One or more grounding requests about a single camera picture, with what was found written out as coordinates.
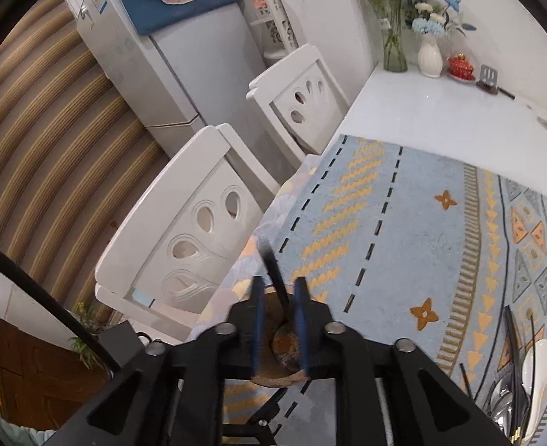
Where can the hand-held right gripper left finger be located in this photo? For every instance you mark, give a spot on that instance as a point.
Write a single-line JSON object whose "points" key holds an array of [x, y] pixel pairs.
{"points": [[257, 330]]}

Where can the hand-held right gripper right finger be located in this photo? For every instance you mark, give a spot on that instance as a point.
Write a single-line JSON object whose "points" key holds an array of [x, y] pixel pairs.
{"points": [[302, 325]]}

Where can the black chopstick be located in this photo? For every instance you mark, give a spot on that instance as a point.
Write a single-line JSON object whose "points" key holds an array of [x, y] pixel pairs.
{"points": [[465, 381], [511, 357], [273, 274], [531, 348]]}

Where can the blue patterned table mat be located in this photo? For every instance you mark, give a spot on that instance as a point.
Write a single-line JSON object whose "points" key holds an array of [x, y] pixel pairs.
{"points": [[417, 241]]}

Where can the white carved chair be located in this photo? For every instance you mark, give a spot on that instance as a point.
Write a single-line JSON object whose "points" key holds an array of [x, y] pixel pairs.
{"points": [[161, 223], [278, 74]]}

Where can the green potted plant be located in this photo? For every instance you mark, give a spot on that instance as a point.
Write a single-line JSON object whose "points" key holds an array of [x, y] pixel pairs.
{"points": [[87, 348]]}

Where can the metal spoon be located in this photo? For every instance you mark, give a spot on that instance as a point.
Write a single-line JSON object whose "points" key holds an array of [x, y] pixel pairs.
{"points": [[501, 399]]}

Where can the brown wooden cabinet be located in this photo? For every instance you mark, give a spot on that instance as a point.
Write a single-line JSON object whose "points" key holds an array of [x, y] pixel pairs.
{"points": [[31, 381]]}

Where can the white ceramic spoon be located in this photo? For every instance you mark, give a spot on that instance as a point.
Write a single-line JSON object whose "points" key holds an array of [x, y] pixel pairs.
{"points": [[537, 367]]}

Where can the grey refrigerator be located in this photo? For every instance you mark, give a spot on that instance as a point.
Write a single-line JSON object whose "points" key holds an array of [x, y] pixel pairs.
{"points": [[199, 79]]}

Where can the light green cloth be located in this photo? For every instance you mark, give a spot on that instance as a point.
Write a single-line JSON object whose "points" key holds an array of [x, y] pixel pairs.
{"points": [[17, 434]]}

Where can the glass vase with green stems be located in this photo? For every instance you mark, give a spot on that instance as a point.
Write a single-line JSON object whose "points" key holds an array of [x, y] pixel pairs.
{"points": [[395, 55]]}

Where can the brown striped curtain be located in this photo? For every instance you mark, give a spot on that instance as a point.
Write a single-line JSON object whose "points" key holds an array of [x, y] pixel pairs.
{"points": [[45, 125]]}

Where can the white vase with blue flowers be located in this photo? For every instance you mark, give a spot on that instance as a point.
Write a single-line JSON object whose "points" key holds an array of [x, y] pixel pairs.
{"points": [[430, 58]]}

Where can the white shelf rack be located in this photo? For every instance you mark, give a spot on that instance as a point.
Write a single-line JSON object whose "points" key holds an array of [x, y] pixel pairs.
{"points": [[278, 23]]}

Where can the red lidded bowl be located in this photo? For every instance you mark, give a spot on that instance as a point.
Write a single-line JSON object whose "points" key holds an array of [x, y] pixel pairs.
{"points": [[461, 67]]}

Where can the metal slotted spatula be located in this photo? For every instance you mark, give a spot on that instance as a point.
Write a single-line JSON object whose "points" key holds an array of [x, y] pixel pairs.
{"points": [[488, 74]]}

